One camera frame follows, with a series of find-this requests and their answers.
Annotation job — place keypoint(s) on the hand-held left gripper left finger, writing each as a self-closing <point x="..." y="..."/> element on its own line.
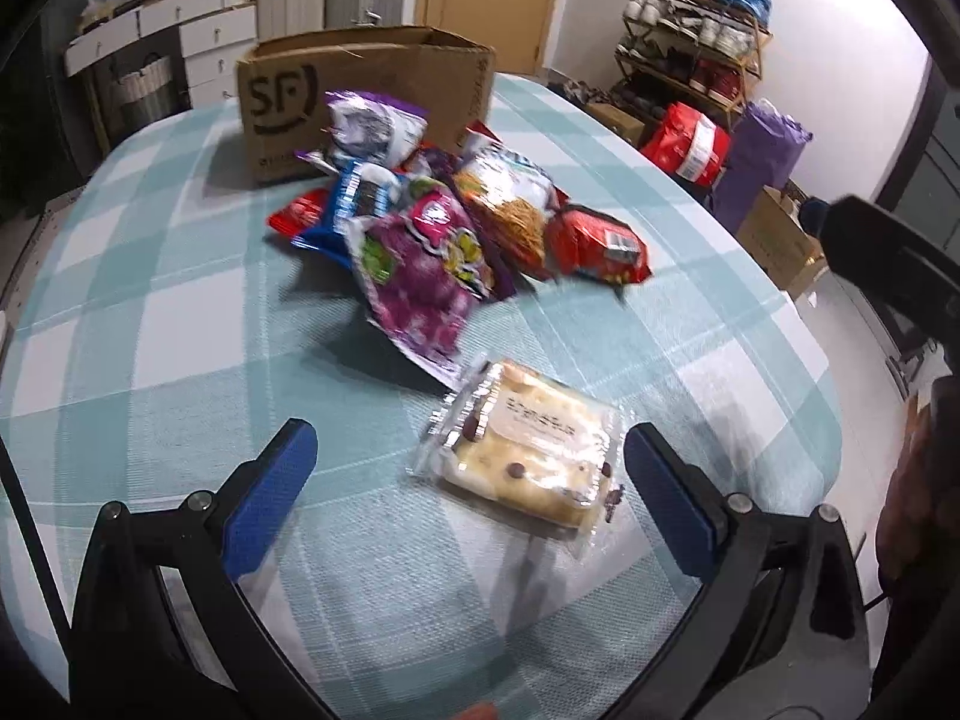
<point x="270" y="495"/>

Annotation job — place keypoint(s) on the red shopping bag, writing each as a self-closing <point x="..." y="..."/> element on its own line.
<point x="686" y="142"/>

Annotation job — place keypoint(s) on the large floor cardboard box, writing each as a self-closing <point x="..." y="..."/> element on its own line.
<point x="772" y="240"/>

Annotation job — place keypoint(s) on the orange noodle snack bag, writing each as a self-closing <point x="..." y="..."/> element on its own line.
<point x="510" y="210"/>

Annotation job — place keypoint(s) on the teal checked tablecloth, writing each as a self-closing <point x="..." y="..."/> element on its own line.
<point x="187" y="315"/>

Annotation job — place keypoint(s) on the grey white laundry basket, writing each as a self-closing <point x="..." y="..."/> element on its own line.
<point x="146" y="94"/>

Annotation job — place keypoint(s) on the black shoes pile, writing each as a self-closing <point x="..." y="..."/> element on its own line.
<point x="592" y="94"/>

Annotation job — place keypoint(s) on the brown cardboard box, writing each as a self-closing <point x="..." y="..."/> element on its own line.
<point x="420" y="82"/>

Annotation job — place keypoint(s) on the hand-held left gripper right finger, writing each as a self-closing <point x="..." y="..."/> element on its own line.
<point x="667" y="495"/>

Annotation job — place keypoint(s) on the person's right hand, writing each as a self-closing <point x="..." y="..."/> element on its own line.
<point x="919" y="487"/>

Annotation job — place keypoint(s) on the person's left hand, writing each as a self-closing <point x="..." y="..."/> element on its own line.
<point x="480" y="713"/>

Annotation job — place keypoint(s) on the clear bread packet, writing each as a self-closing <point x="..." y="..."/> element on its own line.
<point x="525" y="450"/>

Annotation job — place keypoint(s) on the small floor cardboard box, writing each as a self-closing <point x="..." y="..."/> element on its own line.
<point x="619" y="124"/>

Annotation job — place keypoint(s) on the wooden shoe rack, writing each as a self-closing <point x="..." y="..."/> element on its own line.
<point x="757" y="52"/>

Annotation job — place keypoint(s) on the white drawer desk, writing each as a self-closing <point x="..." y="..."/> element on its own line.
<point x="210" y="37"/>

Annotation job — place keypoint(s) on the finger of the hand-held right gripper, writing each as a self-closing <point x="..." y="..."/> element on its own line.
<point x="862" y="232"/>

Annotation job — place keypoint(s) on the blue cookie packet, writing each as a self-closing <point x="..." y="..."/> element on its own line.
<point x="360" y="195"/>

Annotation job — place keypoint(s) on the red dark-label snack packet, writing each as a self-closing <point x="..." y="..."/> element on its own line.
<point x="592" y="247"/>

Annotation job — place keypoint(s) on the purple grape candy bag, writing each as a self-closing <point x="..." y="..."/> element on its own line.
<point x="420" y="292"/>

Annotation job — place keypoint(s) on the purple white chip bag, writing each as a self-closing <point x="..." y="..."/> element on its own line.
<point x="375" y="127"/>

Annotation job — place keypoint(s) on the red white snack packet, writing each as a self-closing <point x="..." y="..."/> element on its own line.
<point x="300" y="216"/>

